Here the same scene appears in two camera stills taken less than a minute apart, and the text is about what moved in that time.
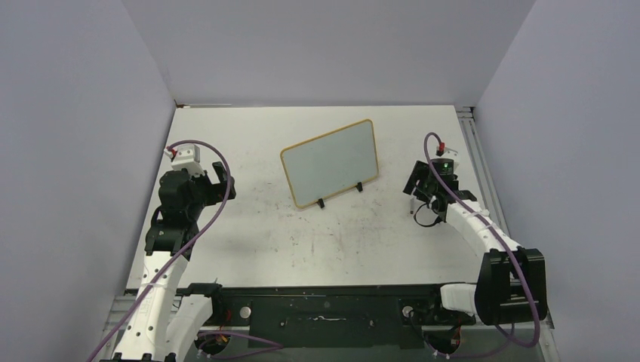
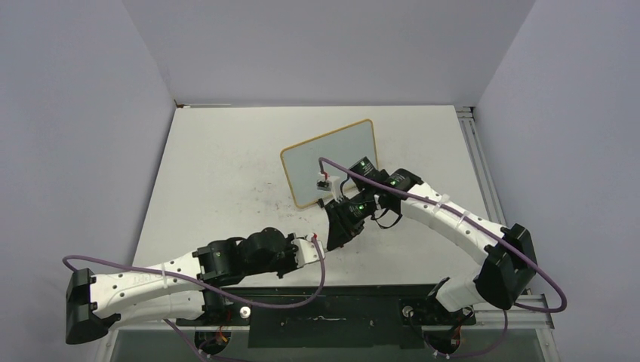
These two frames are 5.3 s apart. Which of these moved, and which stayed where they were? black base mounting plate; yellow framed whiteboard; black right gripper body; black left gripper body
Moved: black left gripper body; black right gripper body
Stayed: yellow framed whiteboard; black base mounting plate
